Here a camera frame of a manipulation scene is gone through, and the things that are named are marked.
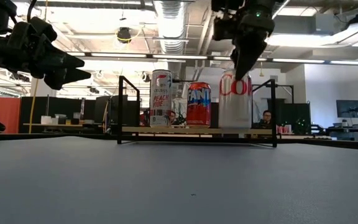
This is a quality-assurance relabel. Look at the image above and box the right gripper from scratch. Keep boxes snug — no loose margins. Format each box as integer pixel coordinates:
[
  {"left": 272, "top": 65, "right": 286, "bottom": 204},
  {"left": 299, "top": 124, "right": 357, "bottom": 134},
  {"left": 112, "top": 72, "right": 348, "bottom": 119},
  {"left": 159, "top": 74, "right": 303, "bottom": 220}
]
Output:
[{"left": 211, "top": 0, "right": 287, "bottom": 81}]

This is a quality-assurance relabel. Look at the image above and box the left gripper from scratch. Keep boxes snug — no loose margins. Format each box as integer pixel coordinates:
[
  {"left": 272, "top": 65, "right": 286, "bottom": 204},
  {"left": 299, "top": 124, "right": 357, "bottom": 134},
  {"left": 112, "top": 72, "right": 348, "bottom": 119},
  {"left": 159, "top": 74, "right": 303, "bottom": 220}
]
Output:
[{"left": 0, "top": 17, "right": 92, "bottom": 91}]

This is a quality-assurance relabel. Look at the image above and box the silver Diet Coke can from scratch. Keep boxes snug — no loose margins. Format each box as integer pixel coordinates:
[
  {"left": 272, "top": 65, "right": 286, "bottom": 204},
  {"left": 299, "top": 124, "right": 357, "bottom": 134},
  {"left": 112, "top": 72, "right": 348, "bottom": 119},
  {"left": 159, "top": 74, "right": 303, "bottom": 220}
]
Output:
[{"left": 218, "top": 68, "right": 254, "bottom": 130}]

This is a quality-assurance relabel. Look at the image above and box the red Fanta soda can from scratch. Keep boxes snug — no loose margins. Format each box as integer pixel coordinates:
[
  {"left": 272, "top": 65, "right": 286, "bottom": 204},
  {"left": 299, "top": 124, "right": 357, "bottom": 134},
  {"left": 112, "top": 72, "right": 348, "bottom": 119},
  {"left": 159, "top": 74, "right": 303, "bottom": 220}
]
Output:
[{"left": 186, "top": 82, "right": 212, "bottom": 128}]

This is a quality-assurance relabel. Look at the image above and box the white Celsius slim can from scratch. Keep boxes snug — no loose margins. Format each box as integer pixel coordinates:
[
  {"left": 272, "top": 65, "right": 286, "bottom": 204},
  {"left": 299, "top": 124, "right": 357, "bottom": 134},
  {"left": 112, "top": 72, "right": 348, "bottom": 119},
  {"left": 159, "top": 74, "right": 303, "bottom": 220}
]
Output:
[{"left": 150, "top": 69, "right": 173, "bottom": 128}]

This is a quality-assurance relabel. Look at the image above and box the black room divider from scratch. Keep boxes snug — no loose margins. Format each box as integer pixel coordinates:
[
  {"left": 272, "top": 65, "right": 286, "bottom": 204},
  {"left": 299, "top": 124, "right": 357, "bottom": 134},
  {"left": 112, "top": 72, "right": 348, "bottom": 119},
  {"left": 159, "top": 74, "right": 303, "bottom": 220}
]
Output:
[{"left": 20, "top": 95, "right": 141, "bottom": 134}]

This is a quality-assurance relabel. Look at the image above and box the wooden bench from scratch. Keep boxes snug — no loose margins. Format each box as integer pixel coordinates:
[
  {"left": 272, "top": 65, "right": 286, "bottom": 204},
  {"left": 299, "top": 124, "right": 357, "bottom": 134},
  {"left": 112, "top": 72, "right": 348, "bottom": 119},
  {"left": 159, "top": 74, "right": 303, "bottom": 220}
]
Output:
[{"left": 22, "top": 123, "right": 105, "bottom": 128}]

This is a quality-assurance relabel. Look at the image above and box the orange partition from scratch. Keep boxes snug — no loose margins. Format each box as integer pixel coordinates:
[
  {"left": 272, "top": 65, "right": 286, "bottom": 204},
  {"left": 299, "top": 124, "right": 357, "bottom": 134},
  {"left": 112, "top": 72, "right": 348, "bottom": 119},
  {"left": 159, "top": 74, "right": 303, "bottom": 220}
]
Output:
[{"left": 0, "top": 96, "right": 22, "bottom": 134}]

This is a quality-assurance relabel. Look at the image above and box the black dome ceiling fixture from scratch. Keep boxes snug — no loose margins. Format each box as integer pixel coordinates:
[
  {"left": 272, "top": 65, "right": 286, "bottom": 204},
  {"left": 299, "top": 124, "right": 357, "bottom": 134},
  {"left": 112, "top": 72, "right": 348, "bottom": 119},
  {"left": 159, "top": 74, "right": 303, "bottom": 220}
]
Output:
[{"left": 116, "top": 27, "right": 132, "bottom": 44}]

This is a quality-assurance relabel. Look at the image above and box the black cabinet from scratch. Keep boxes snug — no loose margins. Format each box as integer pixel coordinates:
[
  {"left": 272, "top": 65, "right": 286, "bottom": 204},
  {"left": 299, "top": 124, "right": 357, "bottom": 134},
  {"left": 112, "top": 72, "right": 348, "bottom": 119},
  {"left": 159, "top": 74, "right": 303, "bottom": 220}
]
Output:
[{"left": 275, "top": 102, "right": 311, "bottom": 127}]

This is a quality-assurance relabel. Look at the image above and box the dark computer monitor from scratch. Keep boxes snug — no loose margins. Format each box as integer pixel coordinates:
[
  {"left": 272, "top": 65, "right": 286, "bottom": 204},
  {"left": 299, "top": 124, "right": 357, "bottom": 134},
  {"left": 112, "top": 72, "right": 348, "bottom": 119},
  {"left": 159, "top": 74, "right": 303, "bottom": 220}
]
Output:
[{"left": 333, "top": 100, "right": 358, "bottom": 118}]

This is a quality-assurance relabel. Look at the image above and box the grey-blue table mat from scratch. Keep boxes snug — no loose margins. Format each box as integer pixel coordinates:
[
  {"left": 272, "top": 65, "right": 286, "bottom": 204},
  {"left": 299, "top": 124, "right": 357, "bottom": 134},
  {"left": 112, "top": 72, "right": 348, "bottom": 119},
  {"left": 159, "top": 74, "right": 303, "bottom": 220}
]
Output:
[{"left": 0, "top": 136, "right": 358, "bottom": 224}]

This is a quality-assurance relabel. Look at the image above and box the black metal table frame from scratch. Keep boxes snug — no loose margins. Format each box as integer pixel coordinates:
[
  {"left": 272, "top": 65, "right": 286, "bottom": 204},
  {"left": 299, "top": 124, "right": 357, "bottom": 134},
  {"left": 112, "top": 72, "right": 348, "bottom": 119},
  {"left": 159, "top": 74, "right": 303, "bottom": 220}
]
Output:
[{"left": 0, "top": 132, "right": 358, "bottom": 152}]

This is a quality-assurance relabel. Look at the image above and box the ceiling light rail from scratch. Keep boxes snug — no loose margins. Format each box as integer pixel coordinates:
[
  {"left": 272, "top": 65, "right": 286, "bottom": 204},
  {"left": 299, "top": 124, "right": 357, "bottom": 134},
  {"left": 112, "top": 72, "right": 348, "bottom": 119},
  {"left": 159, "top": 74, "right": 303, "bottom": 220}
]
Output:
[{"left": 0, "top": 49, "right": 358, "bottom": 67}]

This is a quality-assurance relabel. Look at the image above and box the silver ceiling duct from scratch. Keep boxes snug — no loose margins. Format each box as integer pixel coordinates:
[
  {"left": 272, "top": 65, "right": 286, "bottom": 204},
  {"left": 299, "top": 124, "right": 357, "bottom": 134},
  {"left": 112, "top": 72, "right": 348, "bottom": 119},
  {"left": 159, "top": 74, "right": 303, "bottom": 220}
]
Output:
[{"left": 152, "top": 0, "right": 188, "bottom": 80}]

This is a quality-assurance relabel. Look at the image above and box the wooden shelf with black frame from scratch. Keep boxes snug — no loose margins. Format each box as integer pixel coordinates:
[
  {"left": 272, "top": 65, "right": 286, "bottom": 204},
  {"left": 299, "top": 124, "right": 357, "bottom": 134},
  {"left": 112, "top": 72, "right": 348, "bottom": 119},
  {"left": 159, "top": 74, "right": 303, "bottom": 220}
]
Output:
[{"left": 117, "top": 75, "right": 278, "bottom": 149}]

